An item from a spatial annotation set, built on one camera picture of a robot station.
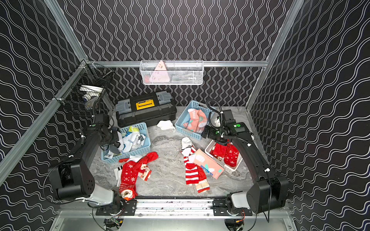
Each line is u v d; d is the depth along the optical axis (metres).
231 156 0.92
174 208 0.76
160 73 0.91
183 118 1.12
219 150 0.90
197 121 1.03
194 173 0.86
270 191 0.39
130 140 0.93
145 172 0.86
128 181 0.82
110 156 0.83
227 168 0.82
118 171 0.86
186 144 0.95
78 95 0.88
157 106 0.98
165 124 1.06
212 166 0.85
